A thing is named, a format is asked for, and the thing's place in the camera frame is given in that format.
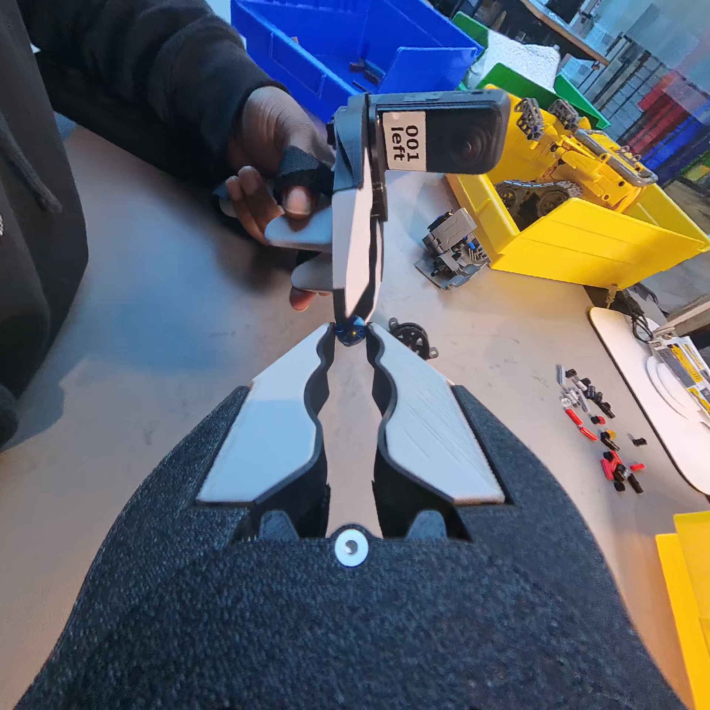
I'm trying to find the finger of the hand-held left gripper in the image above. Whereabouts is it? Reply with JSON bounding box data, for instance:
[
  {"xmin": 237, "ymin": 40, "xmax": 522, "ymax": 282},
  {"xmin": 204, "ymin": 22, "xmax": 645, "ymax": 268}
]
[{"xmin": 331, "ymin": 163, "xmax": 386, "ymax": 326}]

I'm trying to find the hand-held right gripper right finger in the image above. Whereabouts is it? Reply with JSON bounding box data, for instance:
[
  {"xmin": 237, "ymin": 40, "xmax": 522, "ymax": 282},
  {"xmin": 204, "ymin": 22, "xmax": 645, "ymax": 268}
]
[{"xmin": 366, "ymin": 322, "xmax": 507, "ymax": 506}]

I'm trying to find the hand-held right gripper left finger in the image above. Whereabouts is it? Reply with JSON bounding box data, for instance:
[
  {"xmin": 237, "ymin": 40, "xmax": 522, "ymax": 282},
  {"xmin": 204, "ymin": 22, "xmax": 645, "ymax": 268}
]
[{"xmin": 197, "ymin": 323, "xmax": 336, "ymax": 504}]

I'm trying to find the clear blue round stud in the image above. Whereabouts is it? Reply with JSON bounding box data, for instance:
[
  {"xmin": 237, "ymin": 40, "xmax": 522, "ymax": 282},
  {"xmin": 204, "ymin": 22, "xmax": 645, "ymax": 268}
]
[{"xmin": 334, "ymin": 314, "xmax": 367, "ymax": 348}]

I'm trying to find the black toy wheel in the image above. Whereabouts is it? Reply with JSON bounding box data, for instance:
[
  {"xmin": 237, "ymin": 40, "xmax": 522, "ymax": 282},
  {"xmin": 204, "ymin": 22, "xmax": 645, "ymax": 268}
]
[{"xmin": 388, "ymin": 317, "xmax": 439, "ymax": 361}]

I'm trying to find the grey desk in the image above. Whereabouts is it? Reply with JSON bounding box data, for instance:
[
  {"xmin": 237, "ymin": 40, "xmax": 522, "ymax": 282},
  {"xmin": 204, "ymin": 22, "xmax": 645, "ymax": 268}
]
[{"xmin": 0, "ymin": 111, "xmax": 710, "ymax": 710}]

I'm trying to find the person's left hand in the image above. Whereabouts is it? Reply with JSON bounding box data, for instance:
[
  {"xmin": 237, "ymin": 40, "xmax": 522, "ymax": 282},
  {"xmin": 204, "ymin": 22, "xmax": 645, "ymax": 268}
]
[{"xmin": 224, "ymin": 86, "xmax": 335, "ymax": 312}]

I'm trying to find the green storage bin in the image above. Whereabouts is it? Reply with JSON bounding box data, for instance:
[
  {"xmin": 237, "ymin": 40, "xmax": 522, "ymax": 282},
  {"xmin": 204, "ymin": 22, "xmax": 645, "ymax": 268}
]
[{"xmin": 452, "ymin": 12, "xmax": 611, "ymax": 132}]

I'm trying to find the white foam block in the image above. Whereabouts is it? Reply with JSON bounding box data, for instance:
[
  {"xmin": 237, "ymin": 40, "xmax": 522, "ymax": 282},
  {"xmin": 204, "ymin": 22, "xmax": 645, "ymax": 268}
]
[{"xmin": 470, "ymin": 30, "xmax": 561, "ymax": 91}]

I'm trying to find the grey black brick model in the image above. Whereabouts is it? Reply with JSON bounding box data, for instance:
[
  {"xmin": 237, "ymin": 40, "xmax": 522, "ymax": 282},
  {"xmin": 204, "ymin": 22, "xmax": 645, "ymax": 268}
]
[{"xmin": 414, "ymin": 207, "xmax": 492, "ymax": 291}]

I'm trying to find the yellow toy tracked vehicle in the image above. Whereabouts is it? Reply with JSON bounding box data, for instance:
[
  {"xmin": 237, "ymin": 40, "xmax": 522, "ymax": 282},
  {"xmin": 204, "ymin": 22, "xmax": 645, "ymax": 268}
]
[{"xmin": 493, "ymin": 97, "xmax": 660, "ymax": 231}]

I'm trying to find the pile of small brick pieces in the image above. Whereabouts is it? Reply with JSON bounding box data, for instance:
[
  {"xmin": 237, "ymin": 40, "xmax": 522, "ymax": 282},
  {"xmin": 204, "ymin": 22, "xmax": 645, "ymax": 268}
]
[{"xmin": 556, "ymin": 364, "xmax": 649, "ymax": 495}]

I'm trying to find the yellow storage bin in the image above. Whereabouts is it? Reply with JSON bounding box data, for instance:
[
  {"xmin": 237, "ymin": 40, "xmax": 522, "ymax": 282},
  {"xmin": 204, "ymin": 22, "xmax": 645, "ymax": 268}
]
[
  {"xmin": 446, "ymin": 84, "xmax": 710, "ymax": 290},
  {"xmin": 655, "ymin": 511, "xmax": 710, "ymax": 710}
]

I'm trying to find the stack of coloured crates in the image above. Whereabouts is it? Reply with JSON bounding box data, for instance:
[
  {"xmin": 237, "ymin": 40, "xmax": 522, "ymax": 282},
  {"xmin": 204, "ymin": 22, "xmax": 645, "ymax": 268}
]
[{"xmin": 615, "ymin": 72, "xmax": 710, "ymax": 185}]

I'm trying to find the yellow printed leaflet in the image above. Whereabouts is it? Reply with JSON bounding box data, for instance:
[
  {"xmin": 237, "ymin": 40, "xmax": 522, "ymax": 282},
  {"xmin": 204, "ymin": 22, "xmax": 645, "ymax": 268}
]
[{"xmin": 648, "ymin": 335, "xmax": 710, "ymax": 418}]

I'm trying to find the white rounded base plate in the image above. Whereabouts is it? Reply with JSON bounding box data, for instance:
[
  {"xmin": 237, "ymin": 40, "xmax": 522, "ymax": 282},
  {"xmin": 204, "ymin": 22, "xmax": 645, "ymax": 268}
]
[{"xmin": 588, "ymin": 305, "xmax": 710, "ymax": 496}]

